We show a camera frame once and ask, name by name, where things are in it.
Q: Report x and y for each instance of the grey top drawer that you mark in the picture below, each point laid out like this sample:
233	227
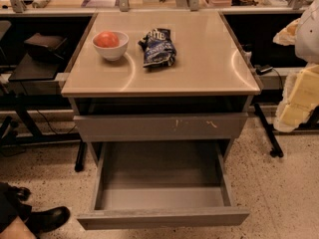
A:
160	127

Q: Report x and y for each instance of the black table leg right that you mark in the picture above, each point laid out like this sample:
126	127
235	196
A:
276	150

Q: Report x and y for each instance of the grey drawer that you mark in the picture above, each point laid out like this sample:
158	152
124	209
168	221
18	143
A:
160	127
160	184

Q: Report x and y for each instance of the black table leg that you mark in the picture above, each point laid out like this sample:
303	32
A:
79	164
276	150

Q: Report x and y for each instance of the black box on shelf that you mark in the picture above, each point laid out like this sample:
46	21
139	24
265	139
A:
44	48

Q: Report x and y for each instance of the red apple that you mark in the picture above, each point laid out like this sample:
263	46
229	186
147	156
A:
107	39

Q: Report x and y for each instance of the black leather shoe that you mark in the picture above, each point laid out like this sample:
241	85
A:
49	220

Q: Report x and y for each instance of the grey drawer cabinet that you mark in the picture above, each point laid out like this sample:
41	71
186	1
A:
160	75

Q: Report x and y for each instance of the blue chip bag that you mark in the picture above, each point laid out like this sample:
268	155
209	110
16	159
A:
158	48

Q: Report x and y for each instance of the black power adapter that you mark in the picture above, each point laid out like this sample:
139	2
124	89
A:
262	70

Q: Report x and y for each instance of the white ceramic bowl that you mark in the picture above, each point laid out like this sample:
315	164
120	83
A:
113	54

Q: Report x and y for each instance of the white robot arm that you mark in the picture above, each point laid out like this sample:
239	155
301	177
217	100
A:
307	35

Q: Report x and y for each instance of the black table leg left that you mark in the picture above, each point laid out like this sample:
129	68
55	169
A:
79	164

